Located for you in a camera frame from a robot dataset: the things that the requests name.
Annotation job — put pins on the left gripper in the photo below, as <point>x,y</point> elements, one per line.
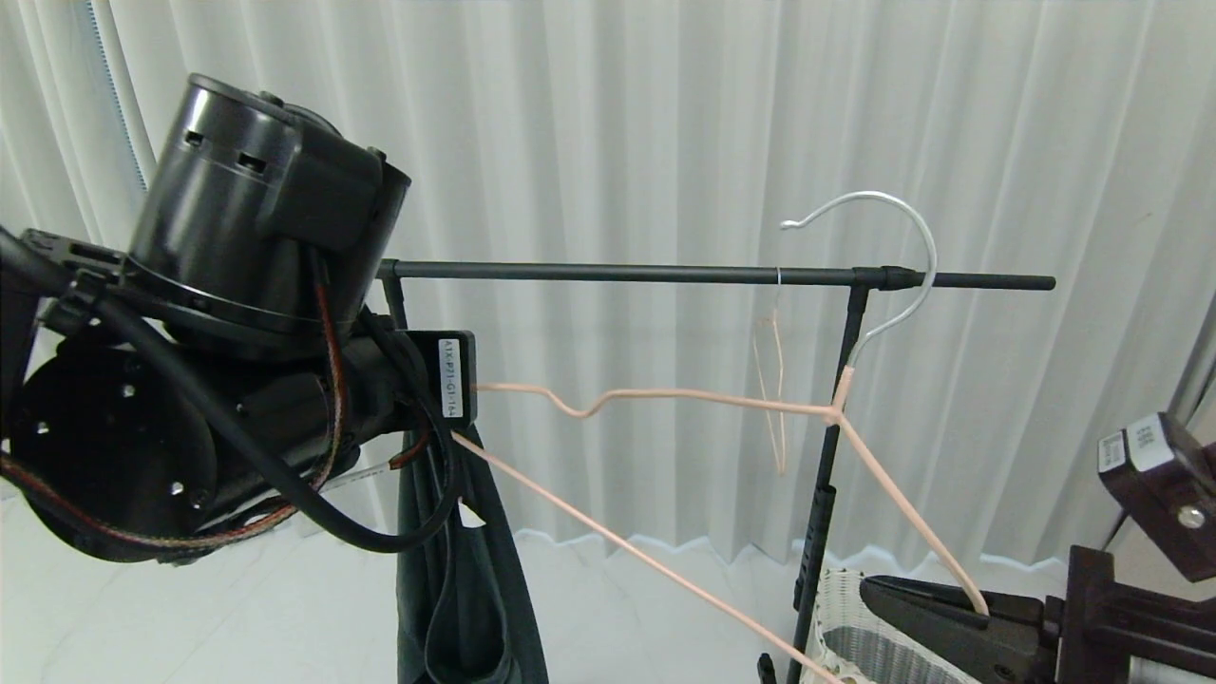
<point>380,389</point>

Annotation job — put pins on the black clothes rack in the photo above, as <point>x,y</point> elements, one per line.
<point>665,274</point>

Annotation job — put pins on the white laundry basket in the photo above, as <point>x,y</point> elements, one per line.
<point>845,617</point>

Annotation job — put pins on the dark grey t-shirt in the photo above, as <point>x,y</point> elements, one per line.
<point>494,608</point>

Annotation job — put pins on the white curtain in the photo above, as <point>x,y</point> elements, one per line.
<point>617,142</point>

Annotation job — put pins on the pink clothes hanger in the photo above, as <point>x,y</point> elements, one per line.
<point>781,464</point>
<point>831,410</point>

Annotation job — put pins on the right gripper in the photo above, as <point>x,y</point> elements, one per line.
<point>1083,617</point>

